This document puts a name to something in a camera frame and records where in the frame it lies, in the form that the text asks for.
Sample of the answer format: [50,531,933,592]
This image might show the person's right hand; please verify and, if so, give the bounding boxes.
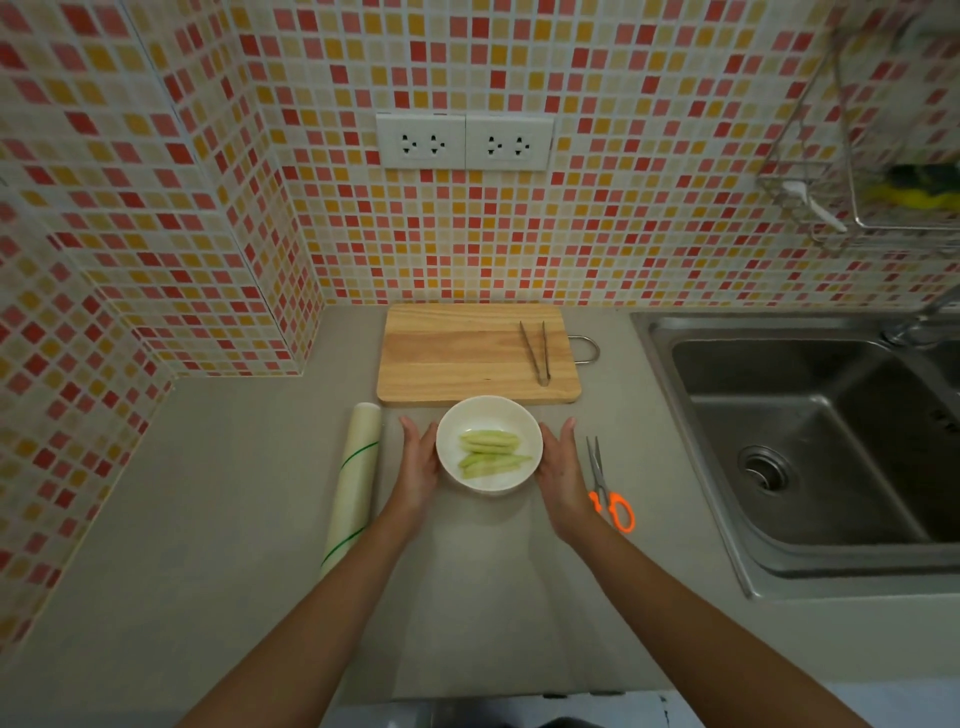
[536,417,599,546]

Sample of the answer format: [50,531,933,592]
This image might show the person's left hand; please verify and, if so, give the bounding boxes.
[384,416,441,526]

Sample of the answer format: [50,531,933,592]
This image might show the white ceramic bowl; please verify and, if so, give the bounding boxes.
[435,395,544,495]

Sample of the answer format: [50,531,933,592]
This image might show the person's right forearm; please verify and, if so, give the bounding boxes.
[567,513,873,728]

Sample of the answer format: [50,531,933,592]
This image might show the person's left forearm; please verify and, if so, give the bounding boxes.
[174,511,423,728]

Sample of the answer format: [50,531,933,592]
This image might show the cling film roll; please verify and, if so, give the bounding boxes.
[320,402,384,579]

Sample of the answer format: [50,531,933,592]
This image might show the metal tongs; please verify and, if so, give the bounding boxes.
[519,321,553,388]

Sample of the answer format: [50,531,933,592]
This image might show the wooden cutting board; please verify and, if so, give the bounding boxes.
[375,303,602,408]

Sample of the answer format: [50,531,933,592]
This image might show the metal sink drain strainer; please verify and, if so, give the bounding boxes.
[738,444,797,495]

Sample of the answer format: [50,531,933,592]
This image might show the stainless steel sink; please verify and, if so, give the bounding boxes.
[629,308,960,602]

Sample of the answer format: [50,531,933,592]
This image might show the chrome faucet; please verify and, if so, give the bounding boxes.
[882,283,960,348]

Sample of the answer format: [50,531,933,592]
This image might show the yellow green sponge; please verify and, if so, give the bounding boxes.
[862,162,960,213]

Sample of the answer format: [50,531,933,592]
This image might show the orange handled scissors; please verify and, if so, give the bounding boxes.
[585,436,637,535]

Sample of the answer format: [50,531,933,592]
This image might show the white wall socket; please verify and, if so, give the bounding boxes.
[465,114,557,174]
[375,113,468,172]

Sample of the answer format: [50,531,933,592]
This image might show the white plastic brush handle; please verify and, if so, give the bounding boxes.
[780,179,849,234]

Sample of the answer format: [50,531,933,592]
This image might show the metal wire rack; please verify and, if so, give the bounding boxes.
[756,21,960,254]

